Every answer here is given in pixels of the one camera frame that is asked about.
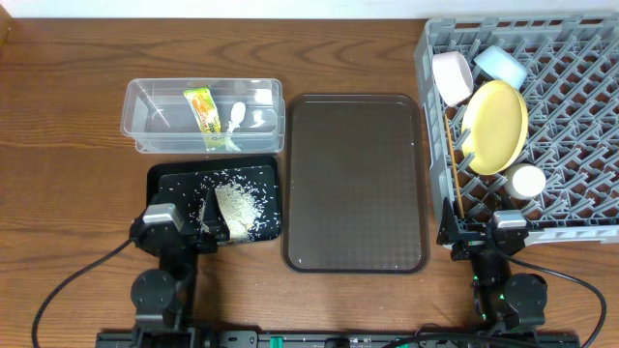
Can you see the black tray bin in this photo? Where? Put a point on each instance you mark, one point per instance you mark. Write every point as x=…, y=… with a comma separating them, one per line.
x=172, y=180

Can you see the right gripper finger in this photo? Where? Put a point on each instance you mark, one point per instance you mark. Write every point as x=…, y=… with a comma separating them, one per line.
x=506, y=203
x=448, y=228

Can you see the white cup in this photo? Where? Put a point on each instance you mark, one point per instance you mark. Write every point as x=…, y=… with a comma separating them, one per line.
x=524, y=181

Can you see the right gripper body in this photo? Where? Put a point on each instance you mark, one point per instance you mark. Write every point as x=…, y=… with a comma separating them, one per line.
x=468, y=243

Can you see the grey dishwasher rack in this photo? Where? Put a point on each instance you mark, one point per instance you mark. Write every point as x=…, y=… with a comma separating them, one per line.
x=571, y=93

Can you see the green snack wrapper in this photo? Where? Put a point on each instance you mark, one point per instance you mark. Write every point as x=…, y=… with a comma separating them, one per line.
x=206, y=115

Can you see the yellow plate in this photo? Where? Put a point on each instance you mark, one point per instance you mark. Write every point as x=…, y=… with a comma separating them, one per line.
x=497, y=120

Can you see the rice food waste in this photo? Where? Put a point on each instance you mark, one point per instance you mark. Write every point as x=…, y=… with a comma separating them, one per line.
x=248, y=198

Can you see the white tissue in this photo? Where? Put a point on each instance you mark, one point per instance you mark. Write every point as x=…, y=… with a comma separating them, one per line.
x=237, y=116

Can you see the clear plastic bin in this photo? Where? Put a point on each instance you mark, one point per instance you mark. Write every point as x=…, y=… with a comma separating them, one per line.
x=160, y=120

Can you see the wooden chopstick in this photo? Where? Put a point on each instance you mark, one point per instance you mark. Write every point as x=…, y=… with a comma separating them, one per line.
x=454, y=166

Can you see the blue bowl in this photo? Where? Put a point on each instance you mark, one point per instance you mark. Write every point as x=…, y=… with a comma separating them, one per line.
x=499, y=64

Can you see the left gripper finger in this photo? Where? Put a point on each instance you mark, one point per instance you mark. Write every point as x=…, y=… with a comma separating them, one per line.
x=152, y=198
x=211, y=217

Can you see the brown serving tray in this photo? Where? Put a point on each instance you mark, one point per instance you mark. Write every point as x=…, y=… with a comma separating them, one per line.
x=356, y=200

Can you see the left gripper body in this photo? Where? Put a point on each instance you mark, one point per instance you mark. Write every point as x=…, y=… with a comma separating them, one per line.
x=194, y=240

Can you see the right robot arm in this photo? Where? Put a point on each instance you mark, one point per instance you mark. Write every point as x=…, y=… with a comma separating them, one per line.
x=509, y=302

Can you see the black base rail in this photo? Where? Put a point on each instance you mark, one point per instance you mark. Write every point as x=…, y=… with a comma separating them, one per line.
x=251, y=339

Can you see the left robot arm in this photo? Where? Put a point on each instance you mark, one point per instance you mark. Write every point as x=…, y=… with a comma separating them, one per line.
x=163, y=297

